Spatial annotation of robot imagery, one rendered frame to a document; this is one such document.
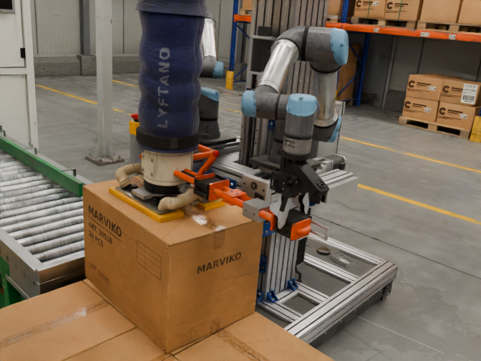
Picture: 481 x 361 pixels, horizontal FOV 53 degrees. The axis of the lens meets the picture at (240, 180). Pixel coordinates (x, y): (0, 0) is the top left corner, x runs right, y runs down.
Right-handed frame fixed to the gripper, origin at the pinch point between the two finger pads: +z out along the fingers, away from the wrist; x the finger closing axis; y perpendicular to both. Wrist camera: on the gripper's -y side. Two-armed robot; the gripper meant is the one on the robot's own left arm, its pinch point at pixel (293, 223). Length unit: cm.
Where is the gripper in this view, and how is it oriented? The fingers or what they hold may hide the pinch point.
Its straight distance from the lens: 137.5
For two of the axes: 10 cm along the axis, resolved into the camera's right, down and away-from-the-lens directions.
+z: -0.8, 9.4, 3.2
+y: -6.8, -2.9, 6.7
